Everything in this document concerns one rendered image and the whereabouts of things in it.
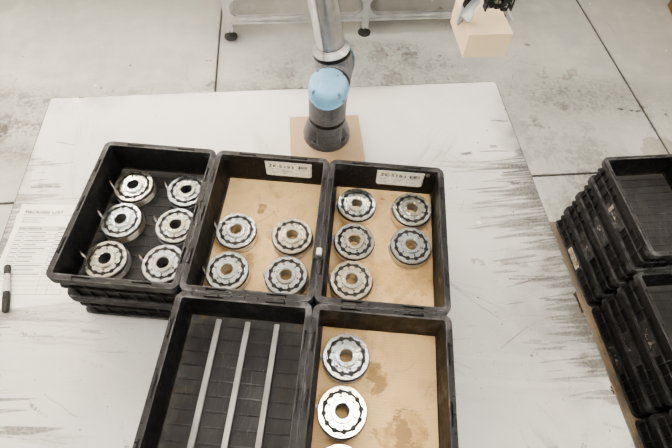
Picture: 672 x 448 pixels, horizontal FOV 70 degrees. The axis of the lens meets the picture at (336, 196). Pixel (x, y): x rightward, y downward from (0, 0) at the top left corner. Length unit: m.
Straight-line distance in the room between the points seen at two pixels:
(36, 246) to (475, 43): 1.34
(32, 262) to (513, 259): 1.35
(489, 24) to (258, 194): 0.78
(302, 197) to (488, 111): 0.80
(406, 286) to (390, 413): 0.29
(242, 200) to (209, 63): 1.79
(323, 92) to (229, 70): 1.60
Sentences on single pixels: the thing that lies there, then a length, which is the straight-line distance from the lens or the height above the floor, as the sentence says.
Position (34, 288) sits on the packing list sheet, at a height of 0.70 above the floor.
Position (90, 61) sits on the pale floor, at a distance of 3.25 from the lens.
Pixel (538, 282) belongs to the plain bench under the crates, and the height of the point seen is 0.70.
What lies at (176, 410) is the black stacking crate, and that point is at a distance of 1.15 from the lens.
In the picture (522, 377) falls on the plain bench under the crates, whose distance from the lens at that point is 1.35.
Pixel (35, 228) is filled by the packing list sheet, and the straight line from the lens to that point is 1.64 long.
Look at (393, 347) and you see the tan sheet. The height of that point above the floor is 0.83.
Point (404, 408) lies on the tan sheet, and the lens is 1.13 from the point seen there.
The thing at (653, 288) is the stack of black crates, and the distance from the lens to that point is 2.04.
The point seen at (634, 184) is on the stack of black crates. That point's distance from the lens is 2.12.
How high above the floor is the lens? 1.92
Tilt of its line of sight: 56 degrees down
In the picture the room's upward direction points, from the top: 3 degrees clockwise
